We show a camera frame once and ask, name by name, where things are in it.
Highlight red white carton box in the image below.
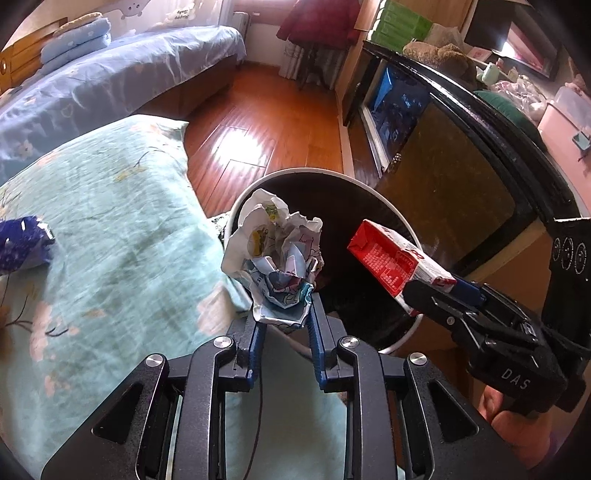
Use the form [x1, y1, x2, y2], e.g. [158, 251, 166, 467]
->
[348, 219, 457, 316]

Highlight printed paper ball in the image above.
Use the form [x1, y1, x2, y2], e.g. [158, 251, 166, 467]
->
[221, 189, 324, 330]

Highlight person's right hand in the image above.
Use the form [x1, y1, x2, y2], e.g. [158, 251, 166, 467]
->
[478, 386, 556, 470]

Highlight black glass TV cabinet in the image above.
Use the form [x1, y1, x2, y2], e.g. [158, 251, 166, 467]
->
[341, 40, 578, 296]

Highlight green floral bed cover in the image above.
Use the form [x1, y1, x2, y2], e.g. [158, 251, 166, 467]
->
[0, 114, 408, 480]

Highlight pink storage box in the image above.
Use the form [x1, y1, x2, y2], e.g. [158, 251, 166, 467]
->
[538, 83, 590, 184]

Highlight dark green cushion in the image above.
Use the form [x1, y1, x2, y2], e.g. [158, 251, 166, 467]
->
[474, 90, 547, 152]

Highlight blue snack wrapper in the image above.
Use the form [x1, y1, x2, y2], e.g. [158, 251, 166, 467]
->
[0, 216, 55, 275]

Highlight brown plush toy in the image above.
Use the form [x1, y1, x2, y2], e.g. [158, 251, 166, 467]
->
[403, 41, 477, 89]

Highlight black flat screen television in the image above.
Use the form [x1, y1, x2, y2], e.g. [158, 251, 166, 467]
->
[465, 0, 562, 80]

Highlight green stacked boxes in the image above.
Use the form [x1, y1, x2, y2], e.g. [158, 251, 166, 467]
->
[367, 1, 433, 53]

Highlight blue bed cover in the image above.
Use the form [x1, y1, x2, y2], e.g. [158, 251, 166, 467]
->
[1, 26, 246, 182]

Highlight dark red hanging jacket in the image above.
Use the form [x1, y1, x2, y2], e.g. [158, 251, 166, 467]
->
[276, 0, 361, 50]

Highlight wooden headboard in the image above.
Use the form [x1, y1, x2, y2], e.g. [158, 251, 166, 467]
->
[0, 17, 67, 93]

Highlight blue folded pillow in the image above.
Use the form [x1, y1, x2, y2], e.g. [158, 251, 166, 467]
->
[40, 15, 111, 67]

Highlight white bed guard rail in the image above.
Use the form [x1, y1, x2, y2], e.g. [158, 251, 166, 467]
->
[103, 1, 223, 36]

